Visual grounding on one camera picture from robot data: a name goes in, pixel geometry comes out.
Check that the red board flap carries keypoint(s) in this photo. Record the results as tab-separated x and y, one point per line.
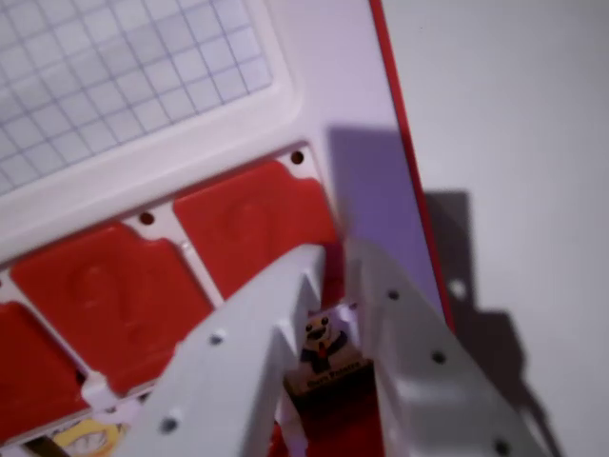
33	362
109	304
247	228

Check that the red and white game board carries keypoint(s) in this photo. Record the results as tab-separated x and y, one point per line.
143	95

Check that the picture card with brown figure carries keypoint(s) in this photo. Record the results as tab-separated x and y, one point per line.
328	352

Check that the picture card with yellow figure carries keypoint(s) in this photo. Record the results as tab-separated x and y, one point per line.
88	435

